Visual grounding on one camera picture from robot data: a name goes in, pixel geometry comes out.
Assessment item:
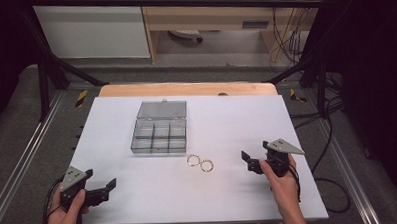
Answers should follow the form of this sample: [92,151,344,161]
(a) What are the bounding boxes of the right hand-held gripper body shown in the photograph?
[261,137,307,179]

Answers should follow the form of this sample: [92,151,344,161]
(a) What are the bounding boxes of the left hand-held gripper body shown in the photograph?
[57,164,106,224]

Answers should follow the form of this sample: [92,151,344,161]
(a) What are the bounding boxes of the person's right hand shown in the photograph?
[258,153,300,208]

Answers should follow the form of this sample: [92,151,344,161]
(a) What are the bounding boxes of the person's left hand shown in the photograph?
[43,186,91,224]

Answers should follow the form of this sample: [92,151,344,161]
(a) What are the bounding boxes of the yellow black tape marker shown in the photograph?
[74,89,89,108]
[289,87,308,104]

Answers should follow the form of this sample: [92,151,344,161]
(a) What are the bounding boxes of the clear plastic compartment box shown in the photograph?
[128,97,190,156]

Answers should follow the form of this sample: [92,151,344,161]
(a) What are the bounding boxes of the chair base with caster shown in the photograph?
[167,28,205,45]

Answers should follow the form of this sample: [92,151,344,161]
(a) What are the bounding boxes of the white cabinet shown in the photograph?
[31,0,152,63]

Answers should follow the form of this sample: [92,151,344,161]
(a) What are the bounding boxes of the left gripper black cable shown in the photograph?
[40,176,67,224]

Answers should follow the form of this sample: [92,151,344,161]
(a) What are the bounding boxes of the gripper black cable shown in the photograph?
[40,176,67,224]
[287,162,303,204]

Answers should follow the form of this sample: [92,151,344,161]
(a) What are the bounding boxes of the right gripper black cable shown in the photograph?
[287,162,303,204]

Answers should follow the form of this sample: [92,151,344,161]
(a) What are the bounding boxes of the gold ring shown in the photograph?
[199,158,215,173]
[186,153,202,167]

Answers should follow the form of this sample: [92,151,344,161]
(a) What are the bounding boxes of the aluminium floor rail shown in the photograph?
[0,91,70,221]
[315,117,383,224]

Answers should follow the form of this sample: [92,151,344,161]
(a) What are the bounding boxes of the black floor cable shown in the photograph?
[307,96,353,216]

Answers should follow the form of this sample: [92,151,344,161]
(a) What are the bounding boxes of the hanging cable bundle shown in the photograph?
[270,0,314,66]

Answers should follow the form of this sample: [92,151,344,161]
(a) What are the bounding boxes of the black metal frame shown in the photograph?
[16,0,366,130]

